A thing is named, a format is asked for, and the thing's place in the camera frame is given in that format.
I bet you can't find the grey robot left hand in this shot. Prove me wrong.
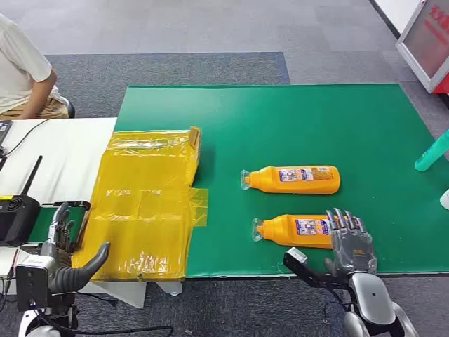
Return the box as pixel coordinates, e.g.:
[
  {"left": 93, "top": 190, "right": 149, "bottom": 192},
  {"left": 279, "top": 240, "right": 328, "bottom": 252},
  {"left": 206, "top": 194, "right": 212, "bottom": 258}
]
[{"left": 48, "top": 202, "right": 111, "bottom": 295}]

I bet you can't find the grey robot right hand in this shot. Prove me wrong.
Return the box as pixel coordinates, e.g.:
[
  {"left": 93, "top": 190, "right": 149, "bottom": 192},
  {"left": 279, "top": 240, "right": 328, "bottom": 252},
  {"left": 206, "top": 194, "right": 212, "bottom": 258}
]
[{"left": 324, "top": 208, "right": 378, "bottom": 280}]

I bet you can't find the orange bottle with label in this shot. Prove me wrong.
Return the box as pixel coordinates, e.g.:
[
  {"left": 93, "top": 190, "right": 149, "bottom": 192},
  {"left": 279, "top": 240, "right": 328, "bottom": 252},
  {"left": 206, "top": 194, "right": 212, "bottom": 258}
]
[
  {"left": 241, "top": 165, "right": 342, "bottom": 196},
  {"left": 251, "top": 213, "right": 333, "bottom": 249}
]

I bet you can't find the teal plastic bottle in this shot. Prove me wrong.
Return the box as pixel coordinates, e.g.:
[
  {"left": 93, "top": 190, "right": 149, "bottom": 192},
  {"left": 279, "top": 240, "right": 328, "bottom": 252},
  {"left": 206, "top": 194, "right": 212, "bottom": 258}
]
[{"left": 414, "top": 128, "right": 449, "bottom": 173}]

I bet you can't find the white table support panel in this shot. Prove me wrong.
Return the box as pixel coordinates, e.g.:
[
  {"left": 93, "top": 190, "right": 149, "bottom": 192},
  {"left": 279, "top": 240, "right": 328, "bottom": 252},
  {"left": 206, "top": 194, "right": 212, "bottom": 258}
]
[{"left": 77, "top": 279, "right": 183, "bottom": 310}]

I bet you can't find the small green belt conveyor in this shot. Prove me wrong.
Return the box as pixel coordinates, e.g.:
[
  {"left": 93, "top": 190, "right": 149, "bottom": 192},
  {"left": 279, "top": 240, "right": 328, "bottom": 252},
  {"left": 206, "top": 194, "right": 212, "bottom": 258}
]
[{"left": 27, "top": 201, "right": 91, "bottom": 254}]

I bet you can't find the black radio unit with antenna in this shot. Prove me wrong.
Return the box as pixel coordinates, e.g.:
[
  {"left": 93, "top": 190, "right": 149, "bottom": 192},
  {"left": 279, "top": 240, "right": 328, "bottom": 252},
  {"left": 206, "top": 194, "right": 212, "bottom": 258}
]
[{"left": 0, "top": 155, "right": 44, "bottom": 247}]

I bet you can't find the green table mat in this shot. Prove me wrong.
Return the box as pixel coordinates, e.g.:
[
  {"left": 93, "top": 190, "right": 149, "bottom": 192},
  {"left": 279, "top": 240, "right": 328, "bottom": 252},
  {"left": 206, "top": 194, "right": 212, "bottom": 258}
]
[{"left": 115, "top": 84, "right": 449, "bottom": 279}]

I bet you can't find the black chair part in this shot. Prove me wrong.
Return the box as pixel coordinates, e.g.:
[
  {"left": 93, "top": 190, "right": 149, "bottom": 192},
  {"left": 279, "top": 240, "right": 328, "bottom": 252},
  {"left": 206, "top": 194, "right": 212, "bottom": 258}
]
[{"left": 60, "top": 95, "right": 76, "bottom": 119}]

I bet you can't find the person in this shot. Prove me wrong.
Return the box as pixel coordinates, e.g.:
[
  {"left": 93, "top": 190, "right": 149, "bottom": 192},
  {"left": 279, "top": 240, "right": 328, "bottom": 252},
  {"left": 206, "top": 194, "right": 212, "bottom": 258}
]
[{"left": 0, "top": 13, "right": 70, "bottom": 121}]

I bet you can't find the red and white sign stand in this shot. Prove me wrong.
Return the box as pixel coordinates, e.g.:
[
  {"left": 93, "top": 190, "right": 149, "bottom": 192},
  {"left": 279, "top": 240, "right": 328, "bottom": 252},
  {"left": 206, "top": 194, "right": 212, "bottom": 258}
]
[{"left": 395, "top": 0, "right": 449, "bottom": 95}]

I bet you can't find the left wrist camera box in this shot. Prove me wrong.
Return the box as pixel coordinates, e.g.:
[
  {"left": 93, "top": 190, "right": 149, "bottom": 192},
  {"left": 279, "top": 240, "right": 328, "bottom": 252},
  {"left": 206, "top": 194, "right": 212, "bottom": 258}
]
[{"left": 15, "top": 242, "right": 76, "bottom": 313}]

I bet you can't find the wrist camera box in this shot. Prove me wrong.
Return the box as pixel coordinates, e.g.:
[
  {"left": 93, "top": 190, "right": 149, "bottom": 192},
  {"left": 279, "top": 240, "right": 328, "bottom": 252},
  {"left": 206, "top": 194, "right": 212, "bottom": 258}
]
[
  {"left": 15, "top": 242, "right": 76, "bottom": 313},
  {"left": 283, "top": 247, "right": 338, "bottom": 290}
]

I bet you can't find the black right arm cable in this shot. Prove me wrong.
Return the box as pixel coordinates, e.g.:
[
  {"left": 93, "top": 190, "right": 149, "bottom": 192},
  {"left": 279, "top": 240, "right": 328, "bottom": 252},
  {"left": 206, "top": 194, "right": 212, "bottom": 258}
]
[{"left": 322, "top": 287, "right": 353, "bottom": 324}]

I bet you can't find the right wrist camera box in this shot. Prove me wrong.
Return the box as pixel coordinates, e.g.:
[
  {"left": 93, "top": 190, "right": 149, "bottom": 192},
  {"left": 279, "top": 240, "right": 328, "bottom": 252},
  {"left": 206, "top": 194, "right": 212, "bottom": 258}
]
[{"left": 283, "top": 247, "right": 338, "bottom": 290}]

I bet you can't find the thin red cable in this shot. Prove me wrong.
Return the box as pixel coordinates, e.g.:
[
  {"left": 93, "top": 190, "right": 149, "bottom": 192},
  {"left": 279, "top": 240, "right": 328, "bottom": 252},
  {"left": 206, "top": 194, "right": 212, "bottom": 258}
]
[{"left": 4, "top": 248, "right": 19, "bottom": 295}]

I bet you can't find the thin black table cable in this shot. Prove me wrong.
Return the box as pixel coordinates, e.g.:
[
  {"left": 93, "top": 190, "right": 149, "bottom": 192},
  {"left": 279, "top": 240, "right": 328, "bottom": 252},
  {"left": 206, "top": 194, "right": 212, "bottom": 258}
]
[{"left": 3, "top": 119, "right": 49, "bottom": 158}]

